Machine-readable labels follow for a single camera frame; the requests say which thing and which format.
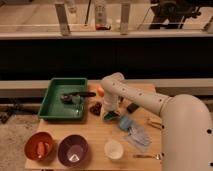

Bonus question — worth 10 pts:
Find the blue plastic cup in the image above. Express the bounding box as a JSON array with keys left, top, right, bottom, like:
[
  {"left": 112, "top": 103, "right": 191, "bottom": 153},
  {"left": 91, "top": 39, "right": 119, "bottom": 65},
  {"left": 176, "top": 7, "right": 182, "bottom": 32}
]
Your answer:
[{"left": 118, "top": 116, "right": 133, "bottom": 131}]

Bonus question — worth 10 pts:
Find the blue grey cloth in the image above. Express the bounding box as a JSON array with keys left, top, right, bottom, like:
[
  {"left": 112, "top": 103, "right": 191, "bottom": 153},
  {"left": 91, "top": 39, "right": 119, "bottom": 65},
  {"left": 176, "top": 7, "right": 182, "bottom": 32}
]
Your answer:
[{"left": 125, "top": 123, "right": 151, "bottom": 153}]

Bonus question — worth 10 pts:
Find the purple bowl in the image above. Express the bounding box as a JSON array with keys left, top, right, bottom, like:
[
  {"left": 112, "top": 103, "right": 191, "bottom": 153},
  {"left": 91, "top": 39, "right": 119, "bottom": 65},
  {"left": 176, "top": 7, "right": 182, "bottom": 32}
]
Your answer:
[{"left": 58, "top": 135, "right": 89, "bottom": 168}]

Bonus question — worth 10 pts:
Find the orange carrot piece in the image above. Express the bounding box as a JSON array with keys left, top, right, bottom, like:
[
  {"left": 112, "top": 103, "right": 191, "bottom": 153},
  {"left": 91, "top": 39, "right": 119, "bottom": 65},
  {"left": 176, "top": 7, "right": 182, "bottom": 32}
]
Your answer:
[{"left": 37, "top": 142, "right": 45, "bottom": 159}]

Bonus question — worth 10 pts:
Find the orange fruit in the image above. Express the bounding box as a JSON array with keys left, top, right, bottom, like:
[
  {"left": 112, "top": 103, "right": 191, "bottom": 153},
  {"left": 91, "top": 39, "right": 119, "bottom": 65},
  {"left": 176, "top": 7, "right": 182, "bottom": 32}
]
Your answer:
[{"left": 97, "top": 87, "right": 105, "bottom": 97}]

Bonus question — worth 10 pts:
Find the black machine in background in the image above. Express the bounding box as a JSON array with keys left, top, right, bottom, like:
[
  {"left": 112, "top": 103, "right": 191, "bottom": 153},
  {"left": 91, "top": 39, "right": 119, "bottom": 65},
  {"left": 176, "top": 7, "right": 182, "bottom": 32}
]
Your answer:
[{"left": 149, "top": 0, "right": 201, "bottom": 29}]

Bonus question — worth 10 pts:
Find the banana peel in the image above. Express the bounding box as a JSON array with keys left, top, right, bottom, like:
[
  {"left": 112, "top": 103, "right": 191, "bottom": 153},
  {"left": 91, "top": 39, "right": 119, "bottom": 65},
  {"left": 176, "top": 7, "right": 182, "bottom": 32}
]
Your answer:
[{"left": 147, "top": 118, "right": 162, "bottom": 129}]

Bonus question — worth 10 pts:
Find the white cup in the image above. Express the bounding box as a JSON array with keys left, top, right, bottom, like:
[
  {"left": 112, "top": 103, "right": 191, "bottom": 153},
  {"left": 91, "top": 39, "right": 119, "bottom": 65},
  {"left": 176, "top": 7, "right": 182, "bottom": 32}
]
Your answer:
[{"left": 104, "top": 140, "right": 124, "bottom": 161}]

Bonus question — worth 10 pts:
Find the black handled ladle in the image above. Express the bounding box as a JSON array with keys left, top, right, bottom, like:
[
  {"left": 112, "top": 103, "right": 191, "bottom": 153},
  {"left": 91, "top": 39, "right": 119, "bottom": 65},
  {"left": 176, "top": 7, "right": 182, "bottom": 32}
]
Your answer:
[{"left": 60, "top": 91, "right": 96, "bottom": 104}]

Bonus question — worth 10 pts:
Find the red bowl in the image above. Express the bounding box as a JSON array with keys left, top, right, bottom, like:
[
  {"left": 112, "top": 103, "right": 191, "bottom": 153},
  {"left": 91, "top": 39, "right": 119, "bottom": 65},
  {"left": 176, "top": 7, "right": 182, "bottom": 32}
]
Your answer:
[{"left": 24, "top": 132, "right": 54, "bottom": 161}]

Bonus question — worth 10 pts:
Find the white red carton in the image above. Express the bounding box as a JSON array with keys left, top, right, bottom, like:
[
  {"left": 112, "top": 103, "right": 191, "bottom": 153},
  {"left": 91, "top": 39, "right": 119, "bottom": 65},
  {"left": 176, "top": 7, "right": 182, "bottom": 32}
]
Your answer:
[{"left": 94, "top": 0, "right": 110, "bottom": 30}]

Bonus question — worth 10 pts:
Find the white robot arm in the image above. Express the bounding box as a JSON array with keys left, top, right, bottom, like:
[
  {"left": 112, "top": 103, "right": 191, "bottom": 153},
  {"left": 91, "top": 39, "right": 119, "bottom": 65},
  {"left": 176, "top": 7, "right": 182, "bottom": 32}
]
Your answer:
[{"left": 101, "top": 72, "right": 213, "bottom": 171}]

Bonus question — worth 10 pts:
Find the bunch of dark grapes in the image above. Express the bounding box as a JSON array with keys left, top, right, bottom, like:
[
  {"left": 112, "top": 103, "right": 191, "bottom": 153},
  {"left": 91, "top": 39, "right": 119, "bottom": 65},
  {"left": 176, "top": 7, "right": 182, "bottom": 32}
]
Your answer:
[{"left": 89, "top": 102, "right": 102, "bottom": 116}]

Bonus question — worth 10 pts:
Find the black rectangular block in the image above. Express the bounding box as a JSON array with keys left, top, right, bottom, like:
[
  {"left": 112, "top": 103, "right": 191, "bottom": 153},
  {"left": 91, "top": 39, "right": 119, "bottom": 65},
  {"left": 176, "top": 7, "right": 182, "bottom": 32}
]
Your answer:
[{"left": 127, "top": 103, "right": 139, "bottom": 113}]

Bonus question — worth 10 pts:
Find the teal green sponge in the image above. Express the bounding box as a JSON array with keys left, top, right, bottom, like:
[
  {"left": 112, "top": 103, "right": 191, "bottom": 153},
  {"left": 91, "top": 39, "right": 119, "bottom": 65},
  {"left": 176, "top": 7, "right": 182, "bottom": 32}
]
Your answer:
[{"left": 104, "top": 111, "right": 119, "bottom": 121}]

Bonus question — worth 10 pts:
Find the green plastic tray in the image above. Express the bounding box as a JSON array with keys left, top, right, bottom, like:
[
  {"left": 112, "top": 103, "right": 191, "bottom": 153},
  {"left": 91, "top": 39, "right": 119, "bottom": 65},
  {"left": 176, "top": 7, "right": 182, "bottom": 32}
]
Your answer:
[{"left": 38, "top": 78, "right": 87, "bottom": 121}]

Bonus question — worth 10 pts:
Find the silver fork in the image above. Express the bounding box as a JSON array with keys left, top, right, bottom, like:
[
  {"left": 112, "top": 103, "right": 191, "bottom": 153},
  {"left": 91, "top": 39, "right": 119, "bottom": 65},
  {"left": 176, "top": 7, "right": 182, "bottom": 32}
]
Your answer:
[{"left": 133, "top": 154, "right": 162, "bottom": 160}]

